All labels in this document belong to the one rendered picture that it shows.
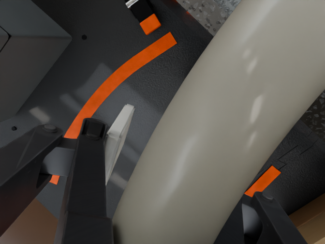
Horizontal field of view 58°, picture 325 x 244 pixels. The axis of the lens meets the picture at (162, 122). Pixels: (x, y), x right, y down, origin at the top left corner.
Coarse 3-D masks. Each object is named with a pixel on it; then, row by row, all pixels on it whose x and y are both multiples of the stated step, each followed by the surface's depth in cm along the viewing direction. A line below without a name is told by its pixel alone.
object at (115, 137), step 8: (128, 104) 21; (120, 112) 19; (128, 112) 19; (120, 120) 17; (128, 120) 18; (112, 128) 15; (120, 128) 16; (128, 128) 21; (112, 136) 14; (120, 136) 15; (104, 144) 15; (112, 144) 14; (120, 144) 16; (104, 152) 15; (112, 152) 15; (112, 160) 15; (112, 168) 16
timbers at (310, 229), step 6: (318, 216) 105; (324, 216) 103; (312, 222) 104; (318, 222) 103; (324, 222) 101; (300, 228) 106; (306, 228) 104; (312, 228) 102; (318, 228) 101; (324, 228) 99; (306, 234) 102; (312, 234) 100; (318, 234) 99; (324, 234) 97; (306, 240) 100; (312, 240) 98; (318, 240) 97; (324, 240) 97
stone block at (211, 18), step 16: (176, 0) 40; (192, 0) 39; (208, 0) 37; (224, 0) 36; (240, 0) 35; (192, 16) 41; (208, 16) 39; (224, 16) 38; (208, 32) 42; (320, 96) 38; (320, 112) 39; (304, 128) 50; (320, 128) 41; (320, 144) 52
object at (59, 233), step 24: (96, 120) 14; (96, 144) 13; (72, 168) 11; (96, 168) 11; (72, 192) 9; (96, 192) 10; (72, 216) 7; (96, 216) 8; (72, 240) 7; (96, 240) 7
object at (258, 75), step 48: (288, 0) 6; (240, 48) 6; (288, 48) 6; (192, 96) 7; (240, 96) 6; (288, 96) 6; (192, 144) 7; (240, 144) 7; (144, 192) 7; (192, 192) 7; (240, 192) 7; (144, 240) 7; (192, 240) 7
